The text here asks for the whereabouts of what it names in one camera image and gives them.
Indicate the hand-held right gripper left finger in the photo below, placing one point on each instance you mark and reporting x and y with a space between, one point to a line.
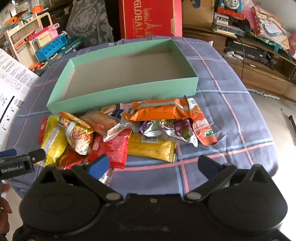
98 165

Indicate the pink picture book stack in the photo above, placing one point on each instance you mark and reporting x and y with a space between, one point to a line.
270 27

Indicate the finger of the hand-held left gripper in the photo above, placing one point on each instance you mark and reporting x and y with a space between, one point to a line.
38 154
8 153

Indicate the green cardboard box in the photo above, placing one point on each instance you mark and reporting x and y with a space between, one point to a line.
127 76

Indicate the teal toy box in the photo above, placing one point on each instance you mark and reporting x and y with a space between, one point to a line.
72 47

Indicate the purple white snack bag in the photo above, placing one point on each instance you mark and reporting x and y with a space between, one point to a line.
166 129

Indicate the blue plaid blanket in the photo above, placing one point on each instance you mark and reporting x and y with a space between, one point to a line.
231 115

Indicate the small red candy packet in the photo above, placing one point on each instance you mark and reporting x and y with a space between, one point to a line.
42 127

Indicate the orange noodle snack bag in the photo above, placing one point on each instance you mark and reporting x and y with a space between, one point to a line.
77 133

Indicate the cream toy kitchen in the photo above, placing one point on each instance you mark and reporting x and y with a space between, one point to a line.
25 34

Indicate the person's left hand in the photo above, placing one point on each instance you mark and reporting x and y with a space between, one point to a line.
4 206

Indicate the blue toy rack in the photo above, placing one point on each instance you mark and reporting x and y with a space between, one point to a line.
52 48

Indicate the clear biscuit packet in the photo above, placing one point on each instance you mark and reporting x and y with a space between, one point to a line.
101 122

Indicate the large orange snack bag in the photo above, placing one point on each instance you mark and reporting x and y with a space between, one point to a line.
159 109

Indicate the long yellow bar packet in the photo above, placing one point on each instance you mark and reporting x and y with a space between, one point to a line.
152 147

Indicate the black electronic device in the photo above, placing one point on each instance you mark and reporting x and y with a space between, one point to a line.
249 52

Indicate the pink snack packet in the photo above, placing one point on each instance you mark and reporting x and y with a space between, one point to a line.
126 105

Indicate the black pen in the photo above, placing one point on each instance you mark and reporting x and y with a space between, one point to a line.
292 124

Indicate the wooden cabinet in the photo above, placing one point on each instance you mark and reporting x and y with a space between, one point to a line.
261 76

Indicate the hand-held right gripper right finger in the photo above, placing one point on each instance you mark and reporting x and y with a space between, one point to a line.
207 162

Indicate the bear print cardboard box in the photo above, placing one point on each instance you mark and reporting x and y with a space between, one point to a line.
198 11

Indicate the red gift box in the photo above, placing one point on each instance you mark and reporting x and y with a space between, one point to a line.
150 18

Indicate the blue train toy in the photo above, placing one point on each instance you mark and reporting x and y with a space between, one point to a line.
231 7

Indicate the red snack packet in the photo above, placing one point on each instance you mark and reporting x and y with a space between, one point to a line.
115 148

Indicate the clear plastic case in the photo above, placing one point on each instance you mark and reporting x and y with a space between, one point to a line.
226 24

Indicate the yellow gold snack packet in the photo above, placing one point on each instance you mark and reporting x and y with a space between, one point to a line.
54 143

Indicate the grey patterned cushion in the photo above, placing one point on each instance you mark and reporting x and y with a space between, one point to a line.
90 20

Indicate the red gold-trimmed packet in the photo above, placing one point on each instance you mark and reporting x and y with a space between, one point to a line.
69 160

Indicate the white instruction sheet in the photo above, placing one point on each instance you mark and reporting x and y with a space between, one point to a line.
13 92

